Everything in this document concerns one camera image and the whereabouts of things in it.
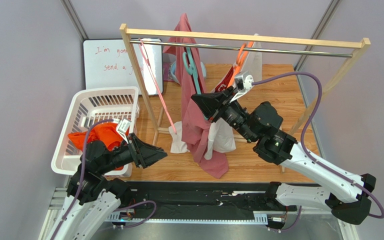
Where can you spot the white whiteboard red writing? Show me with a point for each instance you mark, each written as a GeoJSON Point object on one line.
{"type": "Point", "coordinates": [107, 64]}

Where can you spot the orange plastic hanger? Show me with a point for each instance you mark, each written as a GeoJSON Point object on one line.
{"type": "Point", "coordinates": [240, 59]}

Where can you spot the white t shirt red print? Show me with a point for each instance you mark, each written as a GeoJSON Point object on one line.
{"type": "Point", "coordinates": [221, 136]}

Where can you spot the light blue headphones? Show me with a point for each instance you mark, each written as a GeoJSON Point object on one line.
{"type": "Point", "coordinates": [172, 70]}

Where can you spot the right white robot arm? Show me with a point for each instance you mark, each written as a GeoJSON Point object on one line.
{"type": "Point", "coordinates": [346, 195]}

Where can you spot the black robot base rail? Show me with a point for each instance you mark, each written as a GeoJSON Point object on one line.
{"type": "Point", "coordinates": [197, 202]}

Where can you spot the pink t shirt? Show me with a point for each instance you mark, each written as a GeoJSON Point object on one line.
{"type": "Point", "coordinates": [195, 128]}

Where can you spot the metal hanging rod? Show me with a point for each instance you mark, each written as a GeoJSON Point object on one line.
{"type": "Point", "coordinates": [247, 49]}

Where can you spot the orange t shirt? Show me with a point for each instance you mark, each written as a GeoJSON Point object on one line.
{"type": "Point", "coordinates": [105, 132]}

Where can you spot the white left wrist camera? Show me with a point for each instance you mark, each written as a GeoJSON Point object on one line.
{"type": "Point", "coordinates": [122, 127]}

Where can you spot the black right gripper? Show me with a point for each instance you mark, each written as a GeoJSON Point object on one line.
{"type": "Point", "coordinates": [222, 104]}

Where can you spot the pink wire hanger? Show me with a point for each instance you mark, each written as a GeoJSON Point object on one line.
{"type": "Point", "coordinates": [146, 58]}

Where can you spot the white plastic laundry basket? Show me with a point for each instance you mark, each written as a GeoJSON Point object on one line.
{"type": "Point", "coordinates": [87, 108]}

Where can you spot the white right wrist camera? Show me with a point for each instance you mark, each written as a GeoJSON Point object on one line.
{"type": "Point", "coordinates": [243, 83]}

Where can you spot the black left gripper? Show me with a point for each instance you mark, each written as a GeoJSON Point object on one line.
{"type": "Point", "coordinates": [146, 154]}

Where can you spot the wooden clothes rack frame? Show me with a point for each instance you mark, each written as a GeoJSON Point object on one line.
{"type": "Point", "coordinates": [359, 48]}

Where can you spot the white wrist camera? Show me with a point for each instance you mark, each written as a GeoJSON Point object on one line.
{"type": "Point", "coordinates": [122, 127]}
{"type": "Point", "coordinates": [243, 83]}

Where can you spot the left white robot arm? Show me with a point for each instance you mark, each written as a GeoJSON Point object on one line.
{"type": "Point", "coordinates": [90, 197]}

